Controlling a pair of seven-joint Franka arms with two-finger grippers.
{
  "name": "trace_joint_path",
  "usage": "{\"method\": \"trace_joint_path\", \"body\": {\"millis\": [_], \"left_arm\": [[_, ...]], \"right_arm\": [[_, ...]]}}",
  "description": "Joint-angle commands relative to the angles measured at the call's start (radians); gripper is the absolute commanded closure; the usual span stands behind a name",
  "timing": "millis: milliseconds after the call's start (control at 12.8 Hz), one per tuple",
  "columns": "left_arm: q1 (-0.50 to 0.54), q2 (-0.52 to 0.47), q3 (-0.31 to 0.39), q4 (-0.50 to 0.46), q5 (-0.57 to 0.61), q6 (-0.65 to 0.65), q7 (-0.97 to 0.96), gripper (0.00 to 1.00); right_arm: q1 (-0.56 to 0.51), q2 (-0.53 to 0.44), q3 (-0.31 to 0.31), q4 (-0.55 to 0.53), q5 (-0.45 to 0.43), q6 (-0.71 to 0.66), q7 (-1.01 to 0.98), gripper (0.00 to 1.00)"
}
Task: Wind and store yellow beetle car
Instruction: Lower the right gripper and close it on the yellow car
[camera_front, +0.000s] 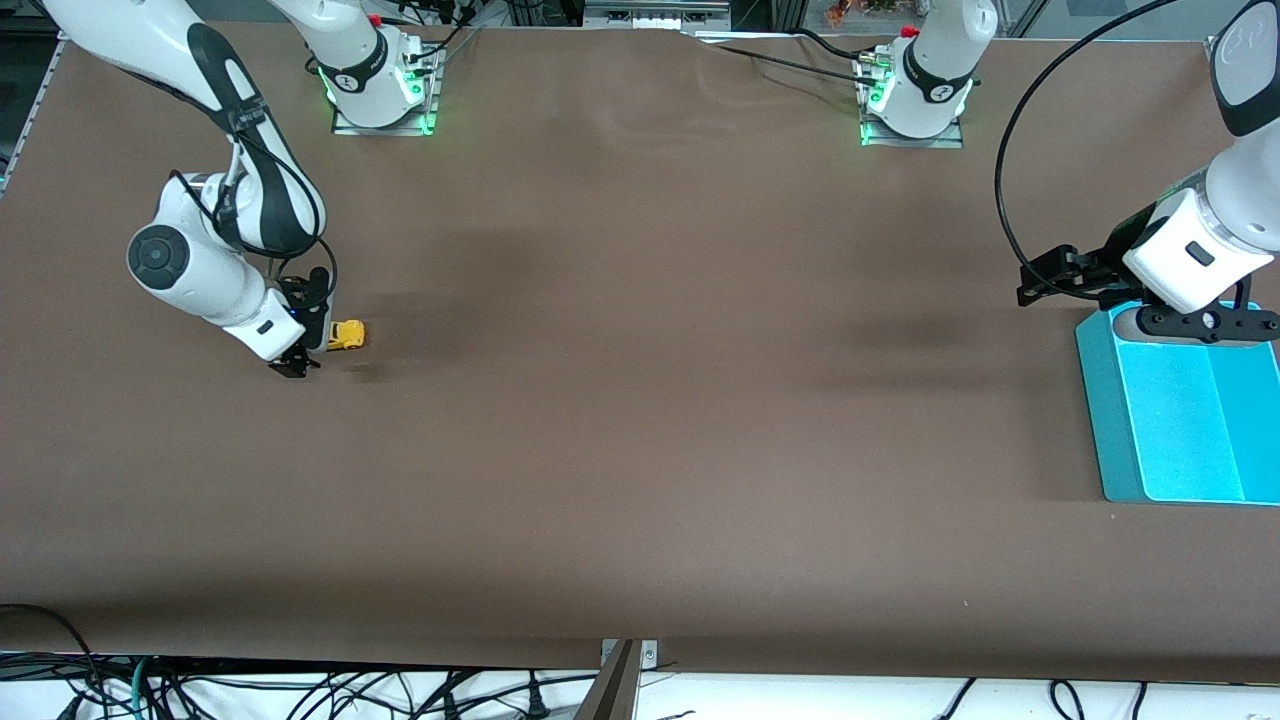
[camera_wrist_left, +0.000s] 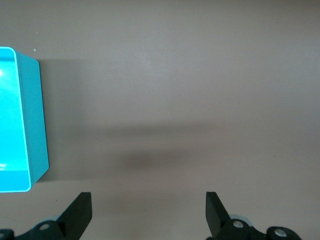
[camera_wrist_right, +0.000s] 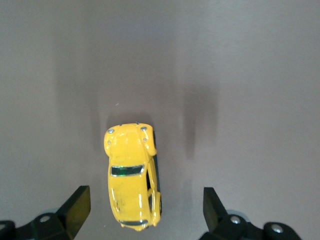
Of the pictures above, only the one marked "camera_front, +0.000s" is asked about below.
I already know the long black table cable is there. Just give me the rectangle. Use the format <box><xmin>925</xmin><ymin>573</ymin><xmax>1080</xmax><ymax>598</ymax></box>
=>
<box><xmin>712</xmin><ymin>42</ymin><xmax>867</xmax><ymax>87</ymax></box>

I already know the black right base cable bundle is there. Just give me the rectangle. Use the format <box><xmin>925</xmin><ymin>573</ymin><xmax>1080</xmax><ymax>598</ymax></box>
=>
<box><xmin>395</xmin><ymin>0</ymin><xmax>483</xmax><ymax>65</ymax></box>

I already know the teal plastic bin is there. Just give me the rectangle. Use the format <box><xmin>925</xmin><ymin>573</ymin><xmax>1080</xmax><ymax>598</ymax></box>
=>
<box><xmin>1075</xmin><ymin>300</ymin><xmax>1280</xmax><ymax>504</ymax></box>

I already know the black floor cable bundle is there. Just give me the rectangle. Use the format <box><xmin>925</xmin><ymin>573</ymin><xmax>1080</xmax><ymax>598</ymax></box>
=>
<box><xmin>0</xmin><ymin>650</ymin><xmax>601</xmax><ymax>720</ymax></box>

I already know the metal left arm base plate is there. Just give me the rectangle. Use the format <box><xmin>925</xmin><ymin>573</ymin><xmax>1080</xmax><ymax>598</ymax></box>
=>
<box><xmin>857</xmin><ymin>55</ymin><xmax>967</xmax><ymax>150</ymax></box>

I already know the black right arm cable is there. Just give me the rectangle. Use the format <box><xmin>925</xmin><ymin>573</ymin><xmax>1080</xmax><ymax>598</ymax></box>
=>
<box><xmin>168</xmin><ymin>80</ymin><xmax>339</xmax><ymax>301</ymax></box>

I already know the small metal edge bracket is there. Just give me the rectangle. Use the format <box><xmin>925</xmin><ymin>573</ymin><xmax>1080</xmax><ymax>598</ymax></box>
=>
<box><xmin>600</xmin><ymin>639</ymin><xmax>660</xmax><ymax>670</ymax></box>

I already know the grey slanted support beam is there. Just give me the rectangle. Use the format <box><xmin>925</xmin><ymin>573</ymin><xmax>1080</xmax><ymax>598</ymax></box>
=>
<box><xmin>574</xmin><ymin>640</ymin><xmax>639</xmax><ymax>720</ymax></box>

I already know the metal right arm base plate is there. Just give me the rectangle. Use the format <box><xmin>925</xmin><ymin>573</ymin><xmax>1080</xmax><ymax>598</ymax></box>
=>
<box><xmin>331</xmin><ymin>42</ymin><xmax>442</xmax><ymax>137</ymax></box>

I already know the short black table cable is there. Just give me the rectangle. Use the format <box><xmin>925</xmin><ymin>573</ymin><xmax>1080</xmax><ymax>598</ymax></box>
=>
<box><xmin>792</xmin><ymin>27</ymin><xmax>876</xmax><ymax>63</ymax></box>

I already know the black looped floor cable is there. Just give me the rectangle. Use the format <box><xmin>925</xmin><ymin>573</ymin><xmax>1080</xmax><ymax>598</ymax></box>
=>
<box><xmin>0</xmin><ymin>603</ymin><xmax>98</xmax><ymax>693</ymax></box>

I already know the aluminium table side rail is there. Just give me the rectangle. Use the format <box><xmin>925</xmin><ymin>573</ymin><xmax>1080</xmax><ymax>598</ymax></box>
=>
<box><xmin>0</xmin><ymin>38</ymin><xmax>67</xmax><ymax>193</ymax></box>

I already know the grey power strip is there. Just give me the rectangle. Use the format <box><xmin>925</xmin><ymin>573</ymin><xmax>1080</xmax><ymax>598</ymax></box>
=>
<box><xmin>583</xmin><ymin>2</ymin><xmax>732</xmax><ymax>30</ymax></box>

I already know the orange green small object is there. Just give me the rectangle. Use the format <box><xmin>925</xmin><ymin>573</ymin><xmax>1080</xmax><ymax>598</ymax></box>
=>
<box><xmin>825</xmin><ymin>0</ymin><xmax>903</xmax><ymax>27</ymax></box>

